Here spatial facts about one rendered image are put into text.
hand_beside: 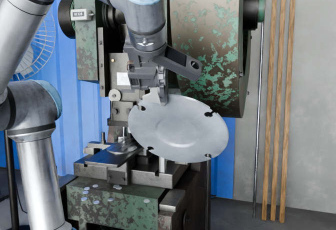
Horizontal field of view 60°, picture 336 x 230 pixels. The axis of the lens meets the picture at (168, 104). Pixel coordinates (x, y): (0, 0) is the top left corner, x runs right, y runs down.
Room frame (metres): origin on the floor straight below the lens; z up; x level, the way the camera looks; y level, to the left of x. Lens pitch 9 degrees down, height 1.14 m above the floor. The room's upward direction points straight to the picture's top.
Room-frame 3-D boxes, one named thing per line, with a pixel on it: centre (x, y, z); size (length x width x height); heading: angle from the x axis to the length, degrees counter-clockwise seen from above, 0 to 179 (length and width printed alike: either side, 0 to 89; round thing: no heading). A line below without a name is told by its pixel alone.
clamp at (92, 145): (1.33, 0.31, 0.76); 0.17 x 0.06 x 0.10; 73
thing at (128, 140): (1.27, 0.15, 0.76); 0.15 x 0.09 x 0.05; 73
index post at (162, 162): (1.10, 0.02, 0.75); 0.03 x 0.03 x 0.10; 73
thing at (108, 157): (1.11, 0.20, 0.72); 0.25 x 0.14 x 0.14; 163
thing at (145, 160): (1.28, 0.15, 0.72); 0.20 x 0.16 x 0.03; 73
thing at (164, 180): (1.28, 0.15, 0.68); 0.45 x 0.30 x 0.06; 73
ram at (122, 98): (1.24, 0.16, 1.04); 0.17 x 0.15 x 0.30; 163
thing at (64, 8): (1.37, 0.38, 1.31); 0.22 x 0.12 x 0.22; 163
